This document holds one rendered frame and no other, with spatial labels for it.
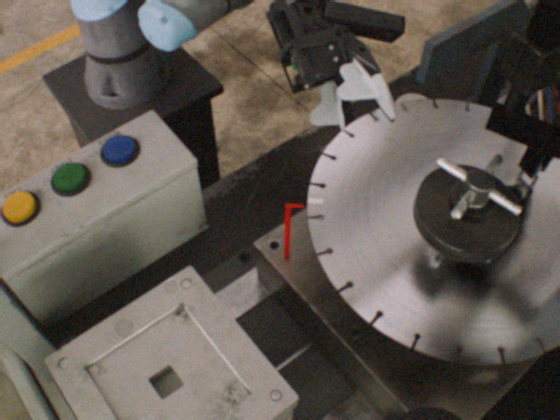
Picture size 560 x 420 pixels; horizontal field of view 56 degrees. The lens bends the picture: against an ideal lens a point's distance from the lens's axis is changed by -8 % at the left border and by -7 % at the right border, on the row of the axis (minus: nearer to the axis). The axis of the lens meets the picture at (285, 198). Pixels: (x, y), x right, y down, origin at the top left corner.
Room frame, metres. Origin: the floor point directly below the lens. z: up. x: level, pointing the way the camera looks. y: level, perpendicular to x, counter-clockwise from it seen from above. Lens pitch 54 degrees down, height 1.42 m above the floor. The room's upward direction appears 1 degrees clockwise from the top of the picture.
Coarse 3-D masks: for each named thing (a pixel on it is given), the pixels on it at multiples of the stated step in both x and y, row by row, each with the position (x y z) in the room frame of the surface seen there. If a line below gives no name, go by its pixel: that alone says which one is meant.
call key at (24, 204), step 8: (16, 192) 0.37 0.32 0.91; (24, 192) 0.37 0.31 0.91; (8, 200) 0.36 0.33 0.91; (16, 200) 0.36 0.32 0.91; (24, 200) 0.36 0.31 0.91; (32, 200) 0.36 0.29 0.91; (8, 208) 0.35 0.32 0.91; (16, 208) 0.35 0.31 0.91; (24, 208) 0.35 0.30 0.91; (32, 208) 0.35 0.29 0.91; (8, 216) 0.34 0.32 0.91; (16, 216) 0.34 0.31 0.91; (24, 216) 0.34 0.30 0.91
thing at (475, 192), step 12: (444, 168) 0.35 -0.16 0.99; (456, 168) 0.34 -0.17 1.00; (492, 168) 0.34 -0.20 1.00; (468, 180) 0.32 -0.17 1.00; (480, 180) 0.33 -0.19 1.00; (492, 180) 0.33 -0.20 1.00; (468, 192) 0.31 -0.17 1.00; (480, 192) 0.31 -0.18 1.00; (492, 192) 0.31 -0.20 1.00; (468, 204) 0.30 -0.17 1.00; (480, 204) 0.31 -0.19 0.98; (504, 204) 0.30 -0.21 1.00; (516, 204) 0.30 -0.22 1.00; (456, 216) 0.29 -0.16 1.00
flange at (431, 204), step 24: (480, 168) 0.38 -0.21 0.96; (432, 192) 0.34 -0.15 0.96; (456, 192) 0.33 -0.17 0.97; (504, 192) 0.34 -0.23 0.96; (432, 216) 0.31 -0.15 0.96; (480, 216) 0.30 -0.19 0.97; (504, 216) 0.31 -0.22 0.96; (432, 240) 0.29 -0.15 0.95; (456, 240) 0.28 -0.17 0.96; (480, 240) 0.28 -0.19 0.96; (504, 240) 0.29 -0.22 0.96
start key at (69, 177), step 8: (64, 168) 0.41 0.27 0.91; (72, 168) 0.41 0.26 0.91; (80, 168) 0.41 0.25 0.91; (56, 176) 0.39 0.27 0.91; (64, 176) 0.39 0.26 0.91; (72, 176) 0.39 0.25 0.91; (80, 176) 0.39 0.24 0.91; (56, 184) 0.38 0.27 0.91; (64, 184) 0.38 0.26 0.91; (72, 184) 0.38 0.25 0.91; (80, 184) 0.39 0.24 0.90; (64, 192) 0.38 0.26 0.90
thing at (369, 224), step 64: (384, 128) 0.44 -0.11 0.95; (448, 128) 0.44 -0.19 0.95; (320, 192) 0.35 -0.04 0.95; (384, 192) 0.35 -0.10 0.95; (512, 192) 0.35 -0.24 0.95; (320, 256) 0.27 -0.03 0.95; (384, 256) 0.27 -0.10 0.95; (448, 256) 0.27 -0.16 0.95; (512, 256) 0.27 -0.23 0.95; (384, 320) 0.21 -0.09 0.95; (448, 320) 0.20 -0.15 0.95; (512, 320) 0.20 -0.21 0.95
